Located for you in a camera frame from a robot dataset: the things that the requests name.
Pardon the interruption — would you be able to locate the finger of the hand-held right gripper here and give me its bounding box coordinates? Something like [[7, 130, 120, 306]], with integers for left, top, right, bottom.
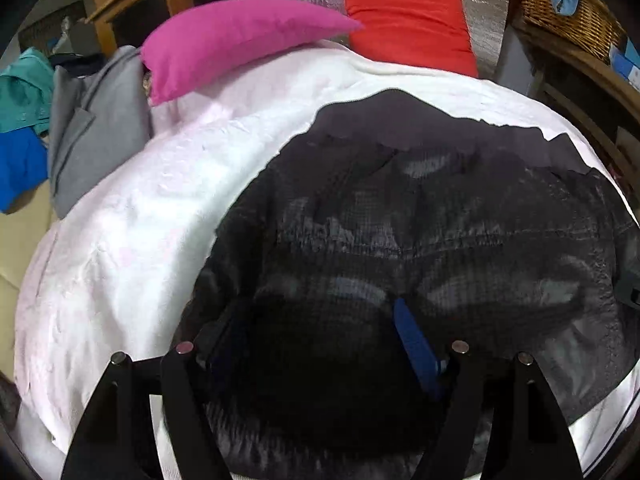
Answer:
[[617, 270, 640, 309]]

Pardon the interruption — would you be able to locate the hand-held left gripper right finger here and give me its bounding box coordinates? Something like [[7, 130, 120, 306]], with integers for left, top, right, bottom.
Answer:
[[392, 297, 584, 480]]

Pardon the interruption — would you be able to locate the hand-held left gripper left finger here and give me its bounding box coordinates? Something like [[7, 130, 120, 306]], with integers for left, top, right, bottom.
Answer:
[[60, 299, 253, 480]]

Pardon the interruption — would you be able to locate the black puffer jacket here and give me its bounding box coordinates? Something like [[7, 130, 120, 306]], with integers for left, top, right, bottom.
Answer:
[[177, 87, 640, 480]]

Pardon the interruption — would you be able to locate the white blanket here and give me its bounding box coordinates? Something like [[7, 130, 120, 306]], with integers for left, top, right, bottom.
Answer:
[[12, 39, 640, 480]]

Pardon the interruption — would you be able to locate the wooden shelf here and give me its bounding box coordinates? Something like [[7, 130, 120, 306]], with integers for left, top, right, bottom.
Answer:
[[509, 12, 640, 188]]

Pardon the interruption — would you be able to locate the beige bed sheet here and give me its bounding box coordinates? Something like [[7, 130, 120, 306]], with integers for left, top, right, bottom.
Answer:
[[0, 180, 63, 293]]

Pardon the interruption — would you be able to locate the blue and white box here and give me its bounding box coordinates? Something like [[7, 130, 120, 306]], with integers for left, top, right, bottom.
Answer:
[[607, 42, 640, 88]]

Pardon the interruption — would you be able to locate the grey blazer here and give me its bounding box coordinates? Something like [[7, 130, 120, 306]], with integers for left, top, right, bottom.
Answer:
[[47, 45, 153, 220]]

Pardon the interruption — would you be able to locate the blue garment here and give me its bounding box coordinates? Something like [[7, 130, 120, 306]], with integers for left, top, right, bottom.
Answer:
[[0, 127, 50, 213]]

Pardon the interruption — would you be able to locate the wicker basket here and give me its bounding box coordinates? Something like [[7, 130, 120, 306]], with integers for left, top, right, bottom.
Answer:
[[515, 0, 628, 63]]

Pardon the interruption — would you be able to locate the pink pillow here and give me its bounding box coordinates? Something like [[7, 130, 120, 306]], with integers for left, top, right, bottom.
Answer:
[[140, 0, 365, 107]]

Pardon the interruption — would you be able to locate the teal garment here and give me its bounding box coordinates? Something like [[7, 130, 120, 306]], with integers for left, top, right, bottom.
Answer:
[[0, 47, 56, 137]]

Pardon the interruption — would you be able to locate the red pillow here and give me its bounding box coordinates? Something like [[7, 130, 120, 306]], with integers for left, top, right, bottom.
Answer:
[[341, 0, 480, 79]]

